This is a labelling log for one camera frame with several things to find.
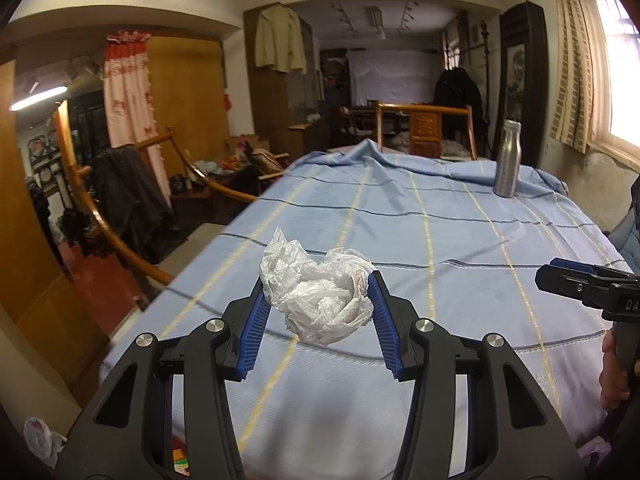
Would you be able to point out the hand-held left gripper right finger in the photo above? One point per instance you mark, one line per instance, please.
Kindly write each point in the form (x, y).
(385, 330)

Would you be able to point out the metal water bottle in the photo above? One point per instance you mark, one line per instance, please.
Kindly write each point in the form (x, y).
(507, 160)

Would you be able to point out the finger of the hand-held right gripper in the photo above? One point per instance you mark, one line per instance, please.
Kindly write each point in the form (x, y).
(570, 285)
(575, 266)

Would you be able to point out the printed plastic bag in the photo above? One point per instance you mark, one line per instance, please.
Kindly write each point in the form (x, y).
(42, 440)

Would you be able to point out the carved wooden chair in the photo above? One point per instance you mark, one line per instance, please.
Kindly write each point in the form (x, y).
(425, 127)

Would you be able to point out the window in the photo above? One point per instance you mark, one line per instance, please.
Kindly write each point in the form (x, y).
(622, 75)

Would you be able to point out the beige hanging jacket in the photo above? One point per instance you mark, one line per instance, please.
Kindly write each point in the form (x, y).
(280, 40)

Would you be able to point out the black hanging coat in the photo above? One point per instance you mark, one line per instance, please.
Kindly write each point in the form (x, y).
(457, 92)

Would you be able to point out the wooden door panel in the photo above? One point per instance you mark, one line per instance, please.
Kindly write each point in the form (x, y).
(190, 110)

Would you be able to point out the white plastic bag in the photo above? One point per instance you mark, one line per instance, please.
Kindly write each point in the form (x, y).
(320, 295)

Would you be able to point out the pink floral curtain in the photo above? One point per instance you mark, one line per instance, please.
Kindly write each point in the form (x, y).
(127, 100)

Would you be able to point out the dark framed painting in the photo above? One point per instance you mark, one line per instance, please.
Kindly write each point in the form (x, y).
(517, 80)

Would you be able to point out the decorative wall plates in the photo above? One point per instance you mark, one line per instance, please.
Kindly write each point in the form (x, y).
(40, 155)

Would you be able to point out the curved wooden armchair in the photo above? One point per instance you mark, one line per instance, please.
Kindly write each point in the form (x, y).
(105, 230)

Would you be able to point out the dark wooden wardrobe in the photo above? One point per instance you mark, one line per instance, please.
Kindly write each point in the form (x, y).
(295, 105)

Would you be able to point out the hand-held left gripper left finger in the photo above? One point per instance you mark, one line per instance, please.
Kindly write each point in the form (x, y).
(255, 335)

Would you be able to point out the white hanging sheet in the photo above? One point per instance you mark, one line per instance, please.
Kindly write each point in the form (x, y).
(395, 77)

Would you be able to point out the fluorescent tube light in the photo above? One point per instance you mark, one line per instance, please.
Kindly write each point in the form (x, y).
(37, 98)

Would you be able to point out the black garment on armchair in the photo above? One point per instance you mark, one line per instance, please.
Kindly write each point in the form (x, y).
(130, 200)

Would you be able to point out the person's right hand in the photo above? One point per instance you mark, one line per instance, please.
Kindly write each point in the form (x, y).
(612, 380)

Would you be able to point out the blue checked tablecloth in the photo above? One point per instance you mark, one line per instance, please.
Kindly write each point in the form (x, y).
(450, 240)

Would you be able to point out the lilac cloth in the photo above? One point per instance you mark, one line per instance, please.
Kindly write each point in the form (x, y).
(595, 452)

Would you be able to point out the striped window curtain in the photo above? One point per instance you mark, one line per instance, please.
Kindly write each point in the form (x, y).
(572, 60)

